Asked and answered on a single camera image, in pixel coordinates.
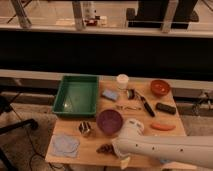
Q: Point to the orange carrot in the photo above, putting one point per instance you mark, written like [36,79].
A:
[162,127]

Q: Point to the purple bowl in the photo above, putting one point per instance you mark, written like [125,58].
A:
[109,121]

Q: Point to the small metal cup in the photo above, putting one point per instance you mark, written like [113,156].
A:
[85,128]

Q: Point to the bunch of dark grapes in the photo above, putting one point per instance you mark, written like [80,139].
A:
[106,149]

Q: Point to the green plastic tray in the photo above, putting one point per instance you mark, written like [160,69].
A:
[77,97]

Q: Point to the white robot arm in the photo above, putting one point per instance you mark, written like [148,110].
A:
[195,150]

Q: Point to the blue cloth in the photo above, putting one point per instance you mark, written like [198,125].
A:
[64,146]

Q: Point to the black chair base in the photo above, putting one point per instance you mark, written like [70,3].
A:
[6,107]

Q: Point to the black handled knife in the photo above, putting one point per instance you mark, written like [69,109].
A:
[146,105]

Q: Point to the blue sponge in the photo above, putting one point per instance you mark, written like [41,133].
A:
[110,95]

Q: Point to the small metal tin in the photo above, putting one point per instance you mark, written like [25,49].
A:
[130,94]

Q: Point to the white plastic cup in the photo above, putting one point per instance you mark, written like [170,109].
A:
[122,81]

